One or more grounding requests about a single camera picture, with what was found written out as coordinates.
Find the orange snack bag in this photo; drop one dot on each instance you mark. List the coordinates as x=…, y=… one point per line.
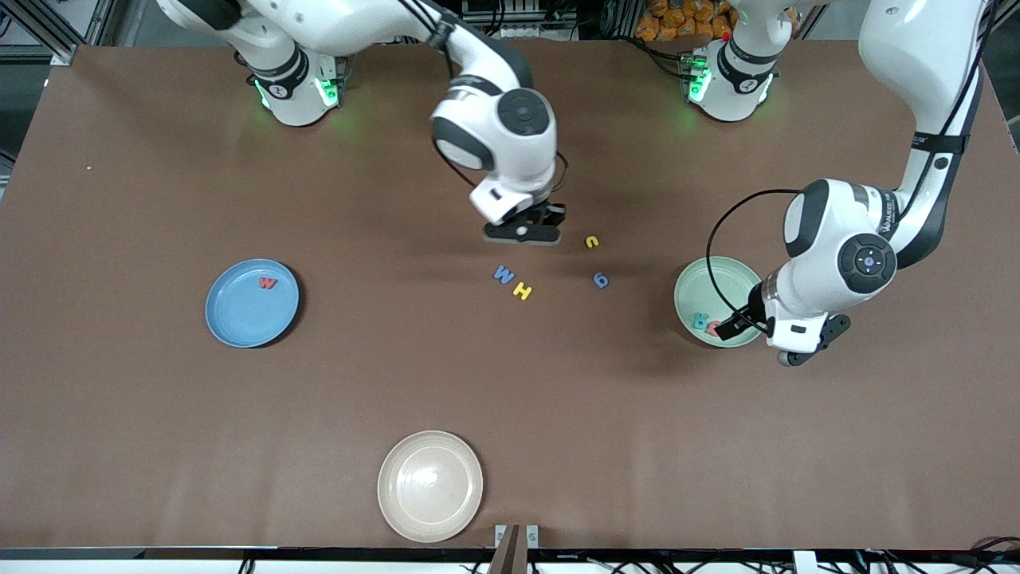
x=665, y=24

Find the blue lowercase letter g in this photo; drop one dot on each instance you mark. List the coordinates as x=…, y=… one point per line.
x=606, y=280

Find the blue uppercase letter M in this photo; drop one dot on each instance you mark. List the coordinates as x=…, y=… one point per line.
x=504, y=276

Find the beige plate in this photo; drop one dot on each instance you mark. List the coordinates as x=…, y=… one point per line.
x=430, y=486

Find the grey metal equipment rack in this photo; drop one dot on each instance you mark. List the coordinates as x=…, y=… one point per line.
x=534, y=20

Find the yellow uppercase letter H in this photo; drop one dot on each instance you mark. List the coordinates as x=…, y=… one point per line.
x=523, y=291

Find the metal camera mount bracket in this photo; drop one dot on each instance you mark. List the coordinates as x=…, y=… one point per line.
x=516, y=550

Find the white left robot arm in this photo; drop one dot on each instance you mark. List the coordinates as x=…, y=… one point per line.
x=916, y=48

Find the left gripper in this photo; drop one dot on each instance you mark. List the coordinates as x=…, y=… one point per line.
x=743, y=319

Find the green plate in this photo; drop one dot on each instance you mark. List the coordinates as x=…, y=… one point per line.
x=709, y=283

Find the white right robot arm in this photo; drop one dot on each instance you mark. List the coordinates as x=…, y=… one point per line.
x=319, y=20

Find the blue plate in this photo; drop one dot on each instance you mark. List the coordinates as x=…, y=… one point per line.
x=239, y=311

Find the teal uppercase letter R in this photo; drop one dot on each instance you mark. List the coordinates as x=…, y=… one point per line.
x=700, y=323

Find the aluminium frame post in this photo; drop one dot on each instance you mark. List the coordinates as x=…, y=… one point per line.
x=68, y=52

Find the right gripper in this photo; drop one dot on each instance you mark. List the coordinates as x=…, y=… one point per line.
x=551, y=214

